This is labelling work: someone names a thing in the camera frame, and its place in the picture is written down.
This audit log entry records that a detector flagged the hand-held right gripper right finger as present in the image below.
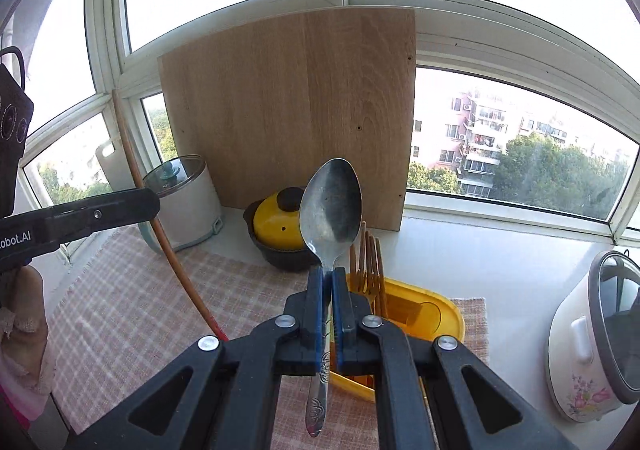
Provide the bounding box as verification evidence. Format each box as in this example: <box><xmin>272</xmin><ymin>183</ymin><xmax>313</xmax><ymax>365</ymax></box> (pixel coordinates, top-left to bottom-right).
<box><xmin>331</xmin><ymin>273</ymin><xmax>581</xmax><ymax>450</ymax></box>

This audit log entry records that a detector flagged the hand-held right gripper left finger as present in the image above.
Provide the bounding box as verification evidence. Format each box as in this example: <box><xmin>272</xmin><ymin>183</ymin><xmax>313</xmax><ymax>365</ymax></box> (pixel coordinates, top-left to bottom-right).
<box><xmin>65</xmin><ymin>267</ymin><xmax>326</xmax><ymax>450</ymax></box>

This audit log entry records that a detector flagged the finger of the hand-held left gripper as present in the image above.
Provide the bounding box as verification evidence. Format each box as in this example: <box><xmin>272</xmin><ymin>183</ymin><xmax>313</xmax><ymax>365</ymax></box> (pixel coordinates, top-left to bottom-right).
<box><xmin>35</xmin><ymin>187</ymin><xmax>162</xmax><ymax>253</ymax></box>

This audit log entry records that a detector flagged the metal fork with pink handle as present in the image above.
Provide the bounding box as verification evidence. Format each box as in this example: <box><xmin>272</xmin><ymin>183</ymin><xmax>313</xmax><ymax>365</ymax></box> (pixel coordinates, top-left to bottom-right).
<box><xmin>365</xmin><ymin>233</ymin><xmax>387</xmax><ymax>318</ymax></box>

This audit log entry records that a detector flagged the yellow plastic container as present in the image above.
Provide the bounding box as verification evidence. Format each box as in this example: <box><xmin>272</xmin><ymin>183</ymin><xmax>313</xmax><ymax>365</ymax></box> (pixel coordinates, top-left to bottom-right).
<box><xmin>330</xmin><ymin>273</ymin><xmax>466</xmax><ymax>403</ymax></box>

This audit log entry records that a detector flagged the metal spoon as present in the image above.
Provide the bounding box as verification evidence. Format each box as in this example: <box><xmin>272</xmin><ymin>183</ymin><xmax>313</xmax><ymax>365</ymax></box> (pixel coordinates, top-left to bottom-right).
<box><xmin>298</xmin><ymin>158</ymin><xmax>363</xmax><ymax>438</ymax></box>

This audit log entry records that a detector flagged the person's left forearm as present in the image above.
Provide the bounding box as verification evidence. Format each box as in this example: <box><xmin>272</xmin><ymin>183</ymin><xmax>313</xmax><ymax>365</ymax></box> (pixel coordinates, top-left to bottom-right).
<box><xmin>0</xmin><ymin>264</ymin><xmax>56</xmax><ymax>423</ymax></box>

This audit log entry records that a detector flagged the white cutting board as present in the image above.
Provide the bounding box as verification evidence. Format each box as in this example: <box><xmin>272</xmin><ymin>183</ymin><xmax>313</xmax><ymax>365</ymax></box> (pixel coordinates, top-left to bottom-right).
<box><xmin>95</xmin><ymin>137</ymin><xmax>118</xmax><ymax>186</ymax></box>

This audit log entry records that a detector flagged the white cooker with glass lid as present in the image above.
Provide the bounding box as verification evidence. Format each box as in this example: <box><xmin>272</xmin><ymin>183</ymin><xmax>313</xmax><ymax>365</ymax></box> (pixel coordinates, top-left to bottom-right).
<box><xmin>141</xmin><ymin>155</ymin><xmax>224</xmax><ymax>252</ymax></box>

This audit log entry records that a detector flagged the black pot with yellow lid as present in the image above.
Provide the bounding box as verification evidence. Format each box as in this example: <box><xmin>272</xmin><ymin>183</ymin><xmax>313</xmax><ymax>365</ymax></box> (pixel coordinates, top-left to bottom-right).
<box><xmin>243</xmin><ymin>187</ymin><xmax>321</xmax><ymax>273</ymax></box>

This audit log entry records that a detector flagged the pink checked cloth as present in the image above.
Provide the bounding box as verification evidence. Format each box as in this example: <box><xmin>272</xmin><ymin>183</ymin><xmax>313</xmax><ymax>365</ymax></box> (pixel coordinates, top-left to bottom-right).
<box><xmin>42</xmin><ymin>225</ymin><xmax>488</xmax><ymax>450</ymax></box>

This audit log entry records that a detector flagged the light wooden board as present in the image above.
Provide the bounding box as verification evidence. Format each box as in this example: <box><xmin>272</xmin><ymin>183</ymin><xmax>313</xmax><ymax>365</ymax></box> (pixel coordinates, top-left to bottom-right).
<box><xmin>157</xmin><ymin>8</ymin><xmax>417</xmax><ymax>232</ymax></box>

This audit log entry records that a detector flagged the white floral rice cooker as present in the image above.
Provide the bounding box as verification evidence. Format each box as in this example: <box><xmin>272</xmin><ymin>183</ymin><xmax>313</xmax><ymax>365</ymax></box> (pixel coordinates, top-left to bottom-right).
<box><xmin>545</xmin><ymin>247</ymin><xmax>640</xmax><ymax>423</ymax></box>

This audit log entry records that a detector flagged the pink apartment building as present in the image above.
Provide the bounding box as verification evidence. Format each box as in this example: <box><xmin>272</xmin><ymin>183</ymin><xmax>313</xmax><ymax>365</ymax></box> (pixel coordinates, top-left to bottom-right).
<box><xmin>412</xmin><ymin>88</ymin><xmax>640</xmax><ymax>198</ymax></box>

